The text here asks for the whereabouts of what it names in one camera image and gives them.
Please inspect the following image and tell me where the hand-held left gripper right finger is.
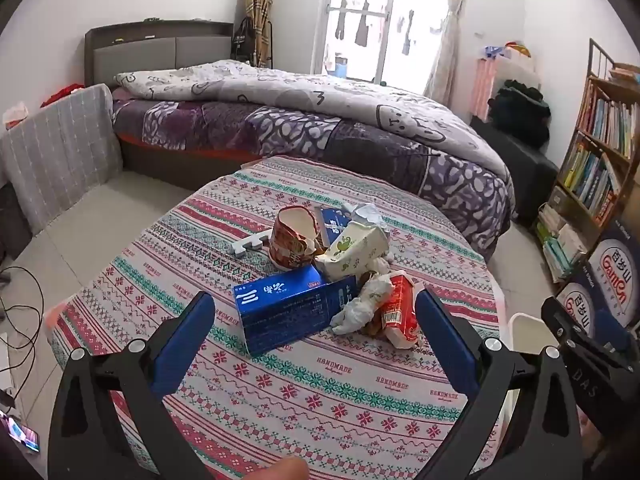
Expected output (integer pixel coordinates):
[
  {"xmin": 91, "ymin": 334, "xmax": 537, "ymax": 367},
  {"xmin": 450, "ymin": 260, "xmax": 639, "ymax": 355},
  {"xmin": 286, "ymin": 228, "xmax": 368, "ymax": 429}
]
[{"xmin": 414, "ymin": 287, "xmax": 586, "ymax": 480}]

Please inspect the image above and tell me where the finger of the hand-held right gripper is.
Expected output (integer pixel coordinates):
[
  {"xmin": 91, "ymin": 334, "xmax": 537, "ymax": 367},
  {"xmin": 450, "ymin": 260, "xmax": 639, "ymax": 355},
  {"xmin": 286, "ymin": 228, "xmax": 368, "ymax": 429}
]
[
  {"xmin": 541, "ymin": 296, "xmax": 583, "ymax": 356},
  {"xmin": 590, "ymin": 309, "xmax": 635, "ymax": 363}
]

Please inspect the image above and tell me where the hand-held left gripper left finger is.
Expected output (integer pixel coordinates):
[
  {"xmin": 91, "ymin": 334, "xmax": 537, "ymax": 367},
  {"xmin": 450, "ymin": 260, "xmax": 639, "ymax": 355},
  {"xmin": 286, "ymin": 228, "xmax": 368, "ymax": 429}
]
[{"xmin": 47, "ymin": 290, "xmax": 216, "ymax": 480}]

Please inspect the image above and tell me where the white plastic bin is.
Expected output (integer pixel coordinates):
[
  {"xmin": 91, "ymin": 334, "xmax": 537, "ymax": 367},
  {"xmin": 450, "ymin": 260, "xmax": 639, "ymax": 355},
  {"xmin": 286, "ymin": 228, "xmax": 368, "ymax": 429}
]
[{"xmin": 500, "ymin": 312, "xmax": 556, "ymax": 431}]

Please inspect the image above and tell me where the red snack packet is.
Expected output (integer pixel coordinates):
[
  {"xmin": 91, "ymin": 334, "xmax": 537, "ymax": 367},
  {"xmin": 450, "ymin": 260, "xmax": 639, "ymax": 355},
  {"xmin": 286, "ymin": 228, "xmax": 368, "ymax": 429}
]
[{"xmin": 381, "ymin": 271, "xmax": 426, "ymax": 350}]

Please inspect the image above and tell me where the clear plastic wrap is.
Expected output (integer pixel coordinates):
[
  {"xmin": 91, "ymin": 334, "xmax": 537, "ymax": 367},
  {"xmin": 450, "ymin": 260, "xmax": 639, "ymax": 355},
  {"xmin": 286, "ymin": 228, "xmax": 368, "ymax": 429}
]
[{"xmin": 330, "ymin": 272, "xmax": 396, "ymax": 336}]

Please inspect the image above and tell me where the cream green-printed carton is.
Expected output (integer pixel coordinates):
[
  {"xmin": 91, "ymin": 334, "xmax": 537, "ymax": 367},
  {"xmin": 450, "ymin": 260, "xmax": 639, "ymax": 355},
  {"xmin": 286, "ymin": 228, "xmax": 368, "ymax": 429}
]
[{"xmin": 314, "ymin": 220, "xmax": 391, "ymax": 283}]

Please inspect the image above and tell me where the torn red paper cup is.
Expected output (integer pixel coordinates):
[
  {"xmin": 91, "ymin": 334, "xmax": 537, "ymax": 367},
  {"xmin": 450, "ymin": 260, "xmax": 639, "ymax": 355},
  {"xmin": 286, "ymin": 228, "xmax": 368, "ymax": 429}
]
[{"xmin": 268, "ymin": 206, "xmax": 323, "ymax": 272}]

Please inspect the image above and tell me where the person's left hand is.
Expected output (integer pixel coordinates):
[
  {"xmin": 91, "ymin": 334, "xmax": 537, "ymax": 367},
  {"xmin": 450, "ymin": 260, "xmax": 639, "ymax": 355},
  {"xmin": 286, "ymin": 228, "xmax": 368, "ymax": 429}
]
[{"xmin": 249, "ymin": 456, "xmax": 310, "ymax": 480}]

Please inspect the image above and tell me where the blue printed cardboard box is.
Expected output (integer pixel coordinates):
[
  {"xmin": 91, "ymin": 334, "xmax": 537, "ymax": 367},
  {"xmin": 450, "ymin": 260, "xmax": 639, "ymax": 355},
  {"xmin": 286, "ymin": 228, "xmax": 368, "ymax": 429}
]
[
  {"xmin": 582, "ymin": 220, "xmax": 640, "ymax": 321},
  {"xmin": 555, "ymin": 265, "xmax": 640, "ymax": 346}
]

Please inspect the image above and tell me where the stack of lying books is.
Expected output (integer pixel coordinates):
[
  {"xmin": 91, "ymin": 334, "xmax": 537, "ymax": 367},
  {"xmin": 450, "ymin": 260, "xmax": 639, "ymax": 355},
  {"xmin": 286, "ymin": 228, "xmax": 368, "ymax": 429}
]
[{"xmin": 537, "ymin": 205, "xmax": 588, "ymax": 281}]

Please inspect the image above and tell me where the white plastic notched strip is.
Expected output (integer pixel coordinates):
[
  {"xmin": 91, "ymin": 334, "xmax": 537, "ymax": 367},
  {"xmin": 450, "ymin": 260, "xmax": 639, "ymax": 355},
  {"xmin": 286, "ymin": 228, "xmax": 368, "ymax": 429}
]
[{"xmin": 226, "ymin": 230, "xmax": 273, "ymax": 260}]

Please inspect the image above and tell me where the striped patterned tablecloth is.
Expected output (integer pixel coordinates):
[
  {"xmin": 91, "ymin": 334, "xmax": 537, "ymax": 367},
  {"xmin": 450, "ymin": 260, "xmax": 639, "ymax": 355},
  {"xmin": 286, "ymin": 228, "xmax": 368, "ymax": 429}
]
[{"xmin": 47, "ymin": 155, "xmax": 506, "ymax": 480}]

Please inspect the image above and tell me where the row of upright books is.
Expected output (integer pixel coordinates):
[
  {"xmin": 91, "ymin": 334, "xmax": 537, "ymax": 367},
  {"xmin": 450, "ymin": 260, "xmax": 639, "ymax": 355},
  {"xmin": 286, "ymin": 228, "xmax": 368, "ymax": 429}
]
[
  {"xmin": 562, "ymin": 142, "xmax": 618, "ymax": 226},
  {"xmin": 580, "ymin": 85, "xmax": 640, "ymax": 158}
]

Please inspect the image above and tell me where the black bench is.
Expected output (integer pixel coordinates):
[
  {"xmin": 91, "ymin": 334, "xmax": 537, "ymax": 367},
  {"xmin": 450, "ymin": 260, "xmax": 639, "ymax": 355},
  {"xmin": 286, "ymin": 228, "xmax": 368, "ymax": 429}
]
[{"xmin": 470, "ymin": 115, "xmax": 558, "ymax": 221}]

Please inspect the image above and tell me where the small blue packet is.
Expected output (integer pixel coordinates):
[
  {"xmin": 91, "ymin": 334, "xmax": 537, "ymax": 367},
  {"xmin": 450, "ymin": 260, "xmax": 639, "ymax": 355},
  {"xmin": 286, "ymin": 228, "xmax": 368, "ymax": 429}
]
[{"xmin": 317, "ymin": 206, "xmax": 353, "ymax": 246}]

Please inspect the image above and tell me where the wooden bookshelf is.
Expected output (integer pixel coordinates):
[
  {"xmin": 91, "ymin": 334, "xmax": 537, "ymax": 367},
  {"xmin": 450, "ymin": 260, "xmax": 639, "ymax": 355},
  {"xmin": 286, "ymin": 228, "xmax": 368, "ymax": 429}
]
[{"xmin": 537, "ymin": 37, "xmax": 640, "ymax": 281}]

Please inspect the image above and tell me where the dark bed base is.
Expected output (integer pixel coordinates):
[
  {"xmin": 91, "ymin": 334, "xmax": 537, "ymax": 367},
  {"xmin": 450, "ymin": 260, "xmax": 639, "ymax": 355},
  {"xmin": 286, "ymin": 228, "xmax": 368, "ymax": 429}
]
[{"xmin": 117, "ymin": 132, "xmax": 266, "ymax": 178}]

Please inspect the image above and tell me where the smartphone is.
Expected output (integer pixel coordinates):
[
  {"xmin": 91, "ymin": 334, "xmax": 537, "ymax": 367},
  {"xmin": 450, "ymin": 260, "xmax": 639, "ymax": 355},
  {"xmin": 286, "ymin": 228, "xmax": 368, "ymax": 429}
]
[{"xmin": 7, "ymin": 416, "xmax": 42, "ymax": 455}]

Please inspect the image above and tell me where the black bag on cabinet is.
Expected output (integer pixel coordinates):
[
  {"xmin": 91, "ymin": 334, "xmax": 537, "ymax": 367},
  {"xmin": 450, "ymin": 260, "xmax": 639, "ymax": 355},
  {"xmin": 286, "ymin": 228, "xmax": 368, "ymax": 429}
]
[{"xmin": 487, "ymin": 80, "xmax": 551, "ymax": 148}]

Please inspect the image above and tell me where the grey checked cloth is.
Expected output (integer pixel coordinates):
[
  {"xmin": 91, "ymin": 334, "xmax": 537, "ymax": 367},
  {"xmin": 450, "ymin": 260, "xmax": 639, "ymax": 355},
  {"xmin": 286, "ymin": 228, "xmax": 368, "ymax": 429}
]
[{"xmin": 0, "ymin": 82, "xmax": 125, "ymax": 236}]

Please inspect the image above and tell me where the purple patterned blanket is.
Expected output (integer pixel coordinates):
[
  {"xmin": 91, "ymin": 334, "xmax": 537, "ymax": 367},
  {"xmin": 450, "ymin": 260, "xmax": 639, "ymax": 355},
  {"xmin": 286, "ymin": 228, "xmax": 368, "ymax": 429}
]
[{"xmin": 111, "ymin": 97, "xmax": 516, "ymax": 261}]

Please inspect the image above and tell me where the pink cloth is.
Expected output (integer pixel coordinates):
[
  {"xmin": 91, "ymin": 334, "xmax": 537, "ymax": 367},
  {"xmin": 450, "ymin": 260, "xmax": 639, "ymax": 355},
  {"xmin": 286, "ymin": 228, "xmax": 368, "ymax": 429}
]
[{"xmin": 472, "ymin": 57, "xmax": 506, "ymax": 121}]

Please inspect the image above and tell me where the red cloth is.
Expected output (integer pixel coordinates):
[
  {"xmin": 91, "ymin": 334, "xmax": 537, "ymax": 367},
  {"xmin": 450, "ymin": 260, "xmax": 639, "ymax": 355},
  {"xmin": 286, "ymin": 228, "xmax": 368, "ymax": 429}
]
[{"xmin": 40, "ymin": 84, "xmax": 87, "ymax": 108}]

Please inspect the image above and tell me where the grey printed quilt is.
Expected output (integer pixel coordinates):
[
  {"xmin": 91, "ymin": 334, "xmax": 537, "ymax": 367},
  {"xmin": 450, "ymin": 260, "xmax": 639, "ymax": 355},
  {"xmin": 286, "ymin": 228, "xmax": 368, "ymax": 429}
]
[{"xmin": 114, "ymin": 59, "xmax": 516, "ymax": 201}]

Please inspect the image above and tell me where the grey bed headboard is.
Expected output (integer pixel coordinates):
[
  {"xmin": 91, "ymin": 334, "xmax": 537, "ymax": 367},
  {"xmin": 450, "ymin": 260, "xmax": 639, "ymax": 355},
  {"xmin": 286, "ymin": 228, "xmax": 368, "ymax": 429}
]
[{"xmin": 84, "ymin": 20, "xmax": 236, "ymax": 88}]

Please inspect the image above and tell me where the light curtain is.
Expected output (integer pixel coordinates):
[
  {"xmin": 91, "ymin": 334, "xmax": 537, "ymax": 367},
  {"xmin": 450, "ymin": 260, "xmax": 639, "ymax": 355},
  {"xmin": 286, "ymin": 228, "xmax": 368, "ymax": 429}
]
[{"xmin": 424, "ymin": 0, "xmax": 471, "ymax": 106}]

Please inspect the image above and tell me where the glass balcony door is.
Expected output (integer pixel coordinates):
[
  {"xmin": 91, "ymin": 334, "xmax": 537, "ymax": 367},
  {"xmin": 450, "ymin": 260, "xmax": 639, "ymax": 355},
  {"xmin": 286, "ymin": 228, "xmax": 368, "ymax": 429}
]
[{"xmin": 310, "ymin": 0, "xmax": 448, "ymax": 83}]

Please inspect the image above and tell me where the plaid coat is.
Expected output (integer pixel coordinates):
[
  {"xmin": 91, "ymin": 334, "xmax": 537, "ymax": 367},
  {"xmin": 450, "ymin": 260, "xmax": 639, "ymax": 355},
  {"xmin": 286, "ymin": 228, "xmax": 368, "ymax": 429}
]
[{"xmin": 245, "ymin": 0, "xmax": 275, "ymax": 68}]

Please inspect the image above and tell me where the black cable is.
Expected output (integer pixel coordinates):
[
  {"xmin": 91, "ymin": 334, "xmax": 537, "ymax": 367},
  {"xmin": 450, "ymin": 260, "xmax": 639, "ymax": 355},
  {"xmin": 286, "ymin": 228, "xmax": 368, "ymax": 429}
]
[{"xmin": 0, "ymin": 265, "xmax": 46, "ymax": 376}]

